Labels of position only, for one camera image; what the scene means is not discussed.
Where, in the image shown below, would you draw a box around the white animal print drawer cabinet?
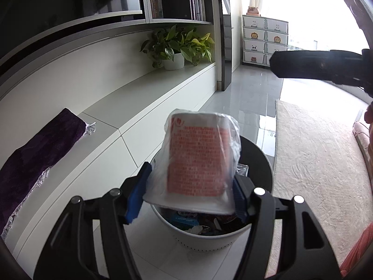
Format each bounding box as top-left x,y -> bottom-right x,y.
241,14 -> 289,68

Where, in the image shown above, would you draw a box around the orange clothing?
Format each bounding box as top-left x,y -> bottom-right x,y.
339,230 -> 373,278

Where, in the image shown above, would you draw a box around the green leafy plant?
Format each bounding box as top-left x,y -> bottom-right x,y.
139,24 -> 216,69

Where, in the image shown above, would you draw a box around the round grey white bin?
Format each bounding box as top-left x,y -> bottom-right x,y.
148,136 -> 275,252

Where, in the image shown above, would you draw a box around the purple cloth with silver fringe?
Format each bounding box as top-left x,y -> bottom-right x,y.
0,108 -> 97,240

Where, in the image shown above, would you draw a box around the white crumpled paper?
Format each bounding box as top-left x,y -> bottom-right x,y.
186,224 -> 205,236

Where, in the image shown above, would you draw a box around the red packet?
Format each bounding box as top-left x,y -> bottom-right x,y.
142,108 -> 242,214

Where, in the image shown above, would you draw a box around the white low cabinet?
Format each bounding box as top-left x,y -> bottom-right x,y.
0,62 -> 218,258

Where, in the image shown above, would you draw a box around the books with pale spines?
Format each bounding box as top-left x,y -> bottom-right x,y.
149,0 -> 164,19

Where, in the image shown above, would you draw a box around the blue tissue packet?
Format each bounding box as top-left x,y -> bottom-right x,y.
170,211 -> 199,226

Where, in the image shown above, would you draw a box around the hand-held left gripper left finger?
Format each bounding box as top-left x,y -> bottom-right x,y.
33,161 -> 152,280

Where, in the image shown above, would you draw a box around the books with grey spines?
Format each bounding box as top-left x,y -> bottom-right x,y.
192,0 -> 207,22

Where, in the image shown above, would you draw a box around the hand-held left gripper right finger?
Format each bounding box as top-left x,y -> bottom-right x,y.
232,174 -> 342,280

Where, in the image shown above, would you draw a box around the white plant pot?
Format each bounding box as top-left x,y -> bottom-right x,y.
163,52 -> 186,71

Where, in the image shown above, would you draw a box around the beige rug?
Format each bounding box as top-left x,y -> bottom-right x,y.
266,99 -> 373,275

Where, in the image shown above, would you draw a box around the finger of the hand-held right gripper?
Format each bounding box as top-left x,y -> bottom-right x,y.
269,49 -> 373,94

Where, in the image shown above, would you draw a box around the pink sofa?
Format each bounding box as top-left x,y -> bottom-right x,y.
352,120 -> 373,156

